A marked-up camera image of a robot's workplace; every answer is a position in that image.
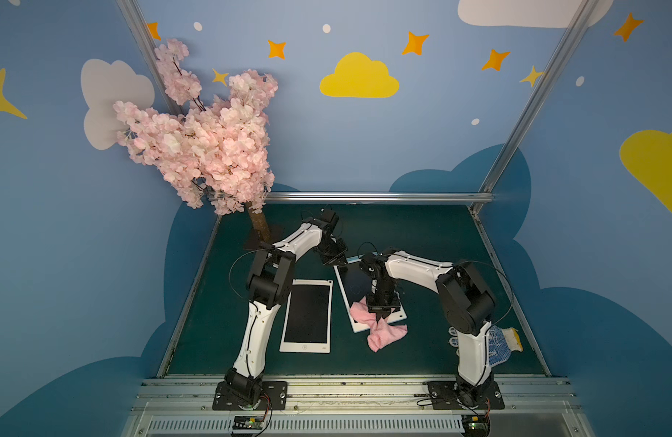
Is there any pink cloth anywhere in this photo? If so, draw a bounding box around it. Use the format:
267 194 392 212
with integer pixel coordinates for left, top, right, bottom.
349 298 408 353

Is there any rusty brown tree trunk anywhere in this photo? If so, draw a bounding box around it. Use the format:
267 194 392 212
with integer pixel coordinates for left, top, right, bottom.
247 202 272 242

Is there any right table edge rail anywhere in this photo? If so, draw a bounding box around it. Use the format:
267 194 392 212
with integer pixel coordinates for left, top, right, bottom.
470 210 552 377

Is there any right circuit board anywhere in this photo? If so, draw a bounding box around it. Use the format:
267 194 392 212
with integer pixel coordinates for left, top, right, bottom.
462 415 491 437

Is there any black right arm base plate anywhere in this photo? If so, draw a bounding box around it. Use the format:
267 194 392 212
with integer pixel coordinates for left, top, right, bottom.
426 379 505 412

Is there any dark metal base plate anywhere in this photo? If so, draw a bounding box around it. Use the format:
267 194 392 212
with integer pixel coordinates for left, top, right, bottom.
242 224 284 251

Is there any front aluminium rail bed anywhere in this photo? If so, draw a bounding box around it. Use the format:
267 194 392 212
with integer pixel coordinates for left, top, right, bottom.
122 375 594 436

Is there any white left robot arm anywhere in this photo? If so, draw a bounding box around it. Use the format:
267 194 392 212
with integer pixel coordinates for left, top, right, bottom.
218 209 347 409

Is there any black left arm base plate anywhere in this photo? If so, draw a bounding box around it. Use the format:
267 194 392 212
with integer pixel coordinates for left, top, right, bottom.
212 381 289 412

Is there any pink cherry blossom tree crown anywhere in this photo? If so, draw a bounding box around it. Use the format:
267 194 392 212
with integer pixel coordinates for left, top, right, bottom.
113 39 279 216

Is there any table edge rail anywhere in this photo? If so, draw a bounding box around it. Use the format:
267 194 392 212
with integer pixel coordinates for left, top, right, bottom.
156 218 221 379
470 210 552 377

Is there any left green circuit board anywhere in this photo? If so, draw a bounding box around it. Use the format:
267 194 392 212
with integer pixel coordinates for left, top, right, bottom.
232 416 265 433

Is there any right rear aluminium post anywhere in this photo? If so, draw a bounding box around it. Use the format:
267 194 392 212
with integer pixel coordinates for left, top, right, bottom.
478 0 599 197

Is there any aluminium post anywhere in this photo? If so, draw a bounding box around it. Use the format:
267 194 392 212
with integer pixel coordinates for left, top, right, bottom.
116 0 182 115
478 0 599 197

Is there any blue dotted work glove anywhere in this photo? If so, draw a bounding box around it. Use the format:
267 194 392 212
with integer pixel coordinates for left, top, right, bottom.
448 325 523 369

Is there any left table edge rail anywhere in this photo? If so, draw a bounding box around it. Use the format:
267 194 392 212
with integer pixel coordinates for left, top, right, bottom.
156 218 221 379

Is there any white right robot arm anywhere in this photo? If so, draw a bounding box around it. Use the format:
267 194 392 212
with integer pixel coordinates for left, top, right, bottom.
359 251 496 408

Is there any left rear aluminium post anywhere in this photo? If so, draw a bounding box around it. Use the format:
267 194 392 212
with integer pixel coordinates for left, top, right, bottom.
116 0 182 115

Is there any rear aluminium frame rail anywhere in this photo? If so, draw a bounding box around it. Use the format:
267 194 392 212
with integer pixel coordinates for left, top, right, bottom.
266 192 494 204

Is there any blue-edged white drawing tablet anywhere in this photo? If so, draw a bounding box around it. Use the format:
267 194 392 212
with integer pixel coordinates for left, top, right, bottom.
334 256 375 333

